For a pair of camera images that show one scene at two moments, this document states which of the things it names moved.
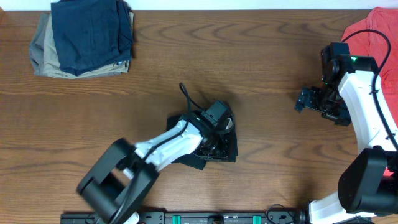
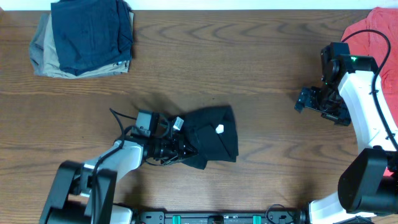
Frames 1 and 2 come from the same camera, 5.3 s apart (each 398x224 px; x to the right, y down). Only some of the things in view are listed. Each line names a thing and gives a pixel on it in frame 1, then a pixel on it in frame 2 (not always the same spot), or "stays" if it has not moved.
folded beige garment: (51, 65) stays
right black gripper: (310, 100) stays
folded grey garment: (37, 45) stays
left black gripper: (218, 152) to (179, 149)
